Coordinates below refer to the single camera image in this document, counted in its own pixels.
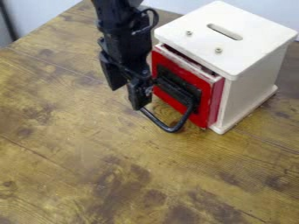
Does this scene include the dark pole at wall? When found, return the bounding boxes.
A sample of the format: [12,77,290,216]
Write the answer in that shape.
[0,0,17,41]

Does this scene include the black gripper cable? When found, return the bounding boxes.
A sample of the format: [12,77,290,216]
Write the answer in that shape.
[132,8,160,36]

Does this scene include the red drawer with black handle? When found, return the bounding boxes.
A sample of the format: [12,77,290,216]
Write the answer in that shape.
[142,44,226,133]

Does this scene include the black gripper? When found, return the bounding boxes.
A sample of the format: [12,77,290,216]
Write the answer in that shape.
[91,0,154,110]

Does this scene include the white wooden box cabinet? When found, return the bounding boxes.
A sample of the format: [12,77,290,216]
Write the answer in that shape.
[154,1,298,134]

